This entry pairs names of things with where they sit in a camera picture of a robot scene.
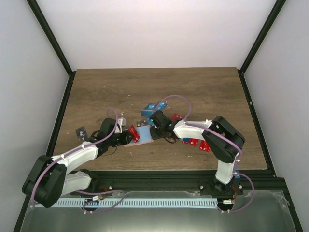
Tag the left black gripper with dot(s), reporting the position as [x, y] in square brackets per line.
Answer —
[126, 140]

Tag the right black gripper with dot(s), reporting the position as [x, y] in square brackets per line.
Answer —
[155, 136]

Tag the red VIP card front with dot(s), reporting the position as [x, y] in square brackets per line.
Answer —
[135, 134]

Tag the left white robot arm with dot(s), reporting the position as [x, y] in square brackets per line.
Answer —
[52, 177]

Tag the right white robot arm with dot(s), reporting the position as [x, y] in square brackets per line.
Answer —
[225, 142]

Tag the black cards under blue pile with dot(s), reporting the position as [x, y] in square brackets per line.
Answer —
[141, 123]

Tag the blue card pile top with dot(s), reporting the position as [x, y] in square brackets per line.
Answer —
[149, 110]

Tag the lone black card far left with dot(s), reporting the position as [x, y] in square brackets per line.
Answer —
[81, 134]

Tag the red card pile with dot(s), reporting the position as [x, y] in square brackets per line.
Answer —
[201, 144]

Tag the metal sheet front panel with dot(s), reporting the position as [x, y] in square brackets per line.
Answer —
[262, 211]

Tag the light blue slotted cable duct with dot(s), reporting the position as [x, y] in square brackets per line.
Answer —
[140, 203]

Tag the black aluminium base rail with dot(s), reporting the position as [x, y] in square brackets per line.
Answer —
[201, 181]

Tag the right black frame post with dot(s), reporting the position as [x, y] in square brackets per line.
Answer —
[272, 16]

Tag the black frame post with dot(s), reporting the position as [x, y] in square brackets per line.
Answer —
[272, 16]
[34, 6]

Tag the left black frame post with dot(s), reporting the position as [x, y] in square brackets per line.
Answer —
[34, 6]

